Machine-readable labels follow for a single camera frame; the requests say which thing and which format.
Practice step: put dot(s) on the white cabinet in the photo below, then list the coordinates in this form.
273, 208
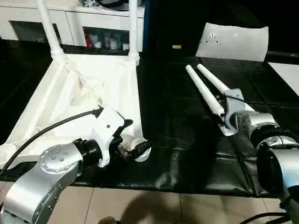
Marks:
70, 21

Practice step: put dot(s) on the black bar with red light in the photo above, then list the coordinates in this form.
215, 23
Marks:
283, 54

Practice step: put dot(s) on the black mat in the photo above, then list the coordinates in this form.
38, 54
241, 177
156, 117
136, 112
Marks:
187, 128

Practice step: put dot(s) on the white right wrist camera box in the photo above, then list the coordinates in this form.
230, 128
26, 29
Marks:
233, 107

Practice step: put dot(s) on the dark grey helmet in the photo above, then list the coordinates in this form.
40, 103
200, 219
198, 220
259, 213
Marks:
114, 4

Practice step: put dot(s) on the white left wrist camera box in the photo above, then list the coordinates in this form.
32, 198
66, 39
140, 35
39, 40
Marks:
107, 130

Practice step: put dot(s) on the white plastic table top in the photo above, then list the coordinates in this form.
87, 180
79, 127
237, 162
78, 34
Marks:
58, 98

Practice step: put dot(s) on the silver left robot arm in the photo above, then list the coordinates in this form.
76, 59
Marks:
46, 177

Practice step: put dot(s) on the small tan label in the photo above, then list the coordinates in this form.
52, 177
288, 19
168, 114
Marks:
177, 46

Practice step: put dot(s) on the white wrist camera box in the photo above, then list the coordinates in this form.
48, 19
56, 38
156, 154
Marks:
233, 107
107, 130

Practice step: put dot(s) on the white flat board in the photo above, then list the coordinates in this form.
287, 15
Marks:
287, 74

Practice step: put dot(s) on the white plastic table leg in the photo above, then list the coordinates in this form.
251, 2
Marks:
133, 28
203, 88
49, 28
212, 77

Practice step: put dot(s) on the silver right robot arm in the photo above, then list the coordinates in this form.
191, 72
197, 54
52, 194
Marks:
268, 130

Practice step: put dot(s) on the dark rounded robot base part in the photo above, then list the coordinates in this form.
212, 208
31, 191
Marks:
108, 220

